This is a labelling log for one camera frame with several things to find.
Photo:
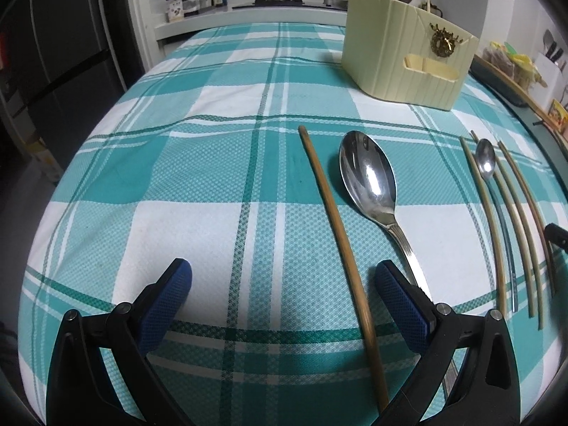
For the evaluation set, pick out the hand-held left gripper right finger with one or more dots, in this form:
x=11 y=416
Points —
x=401 y=306

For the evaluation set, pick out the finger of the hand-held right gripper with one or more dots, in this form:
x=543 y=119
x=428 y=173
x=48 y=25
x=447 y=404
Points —
x=558 y=236

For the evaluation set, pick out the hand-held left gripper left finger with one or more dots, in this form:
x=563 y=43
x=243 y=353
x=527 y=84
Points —
x=171 y=293

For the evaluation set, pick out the dark brown chopstick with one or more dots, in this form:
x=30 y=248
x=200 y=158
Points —
x=534 y=213

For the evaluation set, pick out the brown wooden chopstick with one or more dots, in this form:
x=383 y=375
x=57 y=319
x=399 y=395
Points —
x=335 y=226

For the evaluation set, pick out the small steel spoon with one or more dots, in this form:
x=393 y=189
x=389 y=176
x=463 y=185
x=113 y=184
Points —
x=486 y=157

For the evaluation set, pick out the large steel spoon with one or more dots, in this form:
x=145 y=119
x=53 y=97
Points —
x=366 y=177

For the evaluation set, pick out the cream ribbed utensil holder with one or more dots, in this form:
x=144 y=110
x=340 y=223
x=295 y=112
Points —
x=390 y=49

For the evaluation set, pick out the teal checked tablecloth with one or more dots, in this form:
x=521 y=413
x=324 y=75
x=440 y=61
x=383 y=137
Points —
x=177 y=186

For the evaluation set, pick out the yellow packet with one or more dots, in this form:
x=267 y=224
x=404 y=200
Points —
x=560 y=115

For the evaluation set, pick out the wooden cutting board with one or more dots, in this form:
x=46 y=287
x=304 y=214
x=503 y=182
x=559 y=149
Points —
x=517 y=88

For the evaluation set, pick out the white knife block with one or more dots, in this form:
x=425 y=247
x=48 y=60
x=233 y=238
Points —
x=552 y=80

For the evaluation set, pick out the snack bags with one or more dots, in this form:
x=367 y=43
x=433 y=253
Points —
x=510 y=60

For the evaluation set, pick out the steel turner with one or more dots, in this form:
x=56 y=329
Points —
x=548 y=42

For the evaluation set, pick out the dark kettle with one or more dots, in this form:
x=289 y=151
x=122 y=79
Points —
x=436 y=10

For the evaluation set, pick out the dark grey refrigerator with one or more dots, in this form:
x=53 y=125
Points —
x=66 y=53

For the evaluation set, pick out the white kitchen counter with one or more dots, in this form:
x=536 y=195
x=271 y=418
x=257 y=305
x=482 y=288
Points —
x=195 y=24

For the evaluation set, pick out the white label spice jar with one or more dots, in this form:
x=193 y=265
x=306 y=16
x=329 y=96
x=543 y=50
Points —
x=175 y=9

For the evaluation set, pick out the clear spice jar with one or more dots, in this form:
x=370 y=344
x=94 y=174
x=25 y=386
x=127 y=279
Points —
x=190 y=5

